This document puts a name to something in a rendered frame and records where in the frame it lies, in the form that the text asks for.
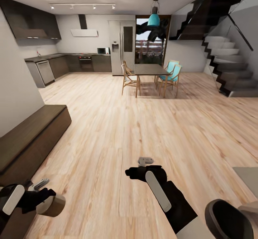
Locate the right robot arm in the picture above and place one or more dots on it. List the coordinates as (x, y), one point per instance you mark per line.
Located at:
(184, 221)

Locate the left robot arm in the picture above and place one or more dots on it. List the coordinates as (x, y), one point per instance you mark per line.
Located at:
(16, 196)

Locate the fridge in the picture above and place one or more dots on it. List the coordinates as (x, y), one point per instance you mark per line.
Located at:
(122, 44)

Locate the pillar candle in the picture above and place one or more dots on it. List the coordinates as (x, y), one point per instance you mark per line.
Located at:
(52, 206)

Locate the oven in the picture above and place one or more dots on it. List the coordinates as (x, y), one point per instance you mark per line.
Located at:
(85, 61)

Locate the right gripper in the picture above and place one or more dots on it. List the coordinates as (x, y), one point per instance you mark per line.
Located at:
(135, 172)

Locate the cauldron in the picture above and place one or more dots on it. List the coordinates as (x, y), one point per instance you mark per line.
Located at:
(226, 222)

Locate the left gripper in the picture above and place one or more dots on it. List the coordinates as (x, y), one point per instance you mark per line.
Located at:
(37, 198)

